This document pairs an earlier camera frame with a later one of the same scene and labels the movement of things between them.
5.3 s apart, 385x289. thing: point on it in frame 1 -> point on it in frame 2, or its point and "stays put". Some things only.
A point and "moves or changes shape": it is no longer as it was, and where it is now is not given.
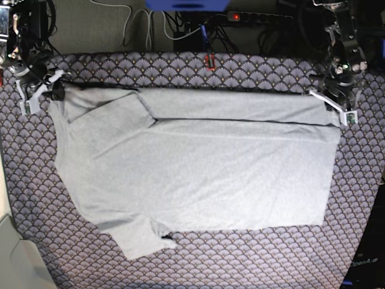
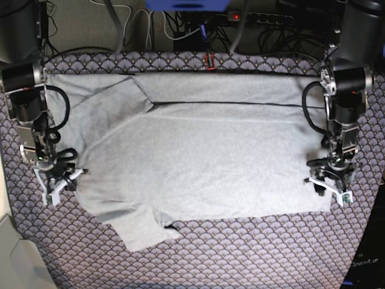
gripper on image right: (338, 83) -> (335, 167)
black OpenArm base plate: (367, 271) stays put
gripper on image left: (31, 69) -> (58, 170)
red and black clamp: (206, 61) stays put
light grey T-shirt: (150, 163) moves or changes shape
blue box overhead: (187, 5) stays put
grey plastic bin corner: (21, 265) stays put
